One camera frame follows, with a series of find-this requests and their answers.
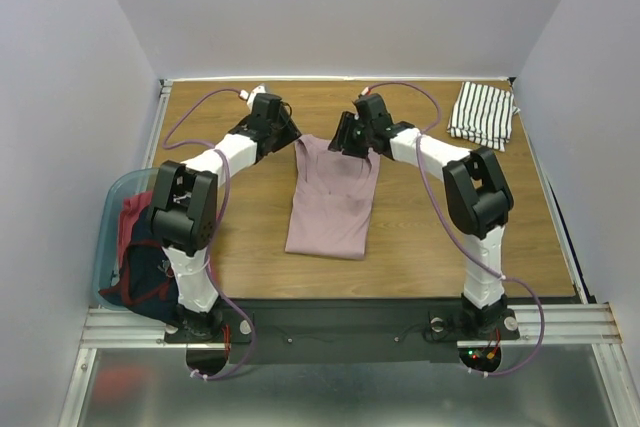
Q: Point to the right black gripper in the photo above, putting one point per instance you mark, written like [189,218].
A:
[347,134]

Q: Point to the navy tank top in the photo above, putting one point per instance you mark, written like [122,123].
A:
[146,285]

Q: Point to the pink tank top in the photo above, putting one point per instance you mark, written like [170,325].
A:
[333,201]

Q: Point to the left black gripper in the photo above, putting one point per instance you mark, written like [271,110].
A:
[291,131]

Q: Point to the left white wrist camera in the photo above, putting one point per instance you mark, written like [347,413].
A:
[249,96]

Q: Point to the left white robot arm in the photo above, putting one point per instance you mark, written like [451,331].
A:
[190,197]

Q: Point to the black white striped tank top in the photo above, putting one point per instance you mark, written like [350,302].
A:
[483,115]

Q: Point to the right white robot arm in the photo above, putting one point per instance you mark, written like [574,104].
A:
[468,191]

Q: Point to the red tank top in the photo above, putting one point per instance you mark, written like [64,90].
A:
[129,215]

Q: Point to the blue translucent plastic bin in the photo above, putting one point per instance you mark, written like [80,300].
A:
[106,269]

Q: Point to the aluminium frame rail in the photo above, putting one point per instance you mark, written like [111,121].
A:
[140,380]

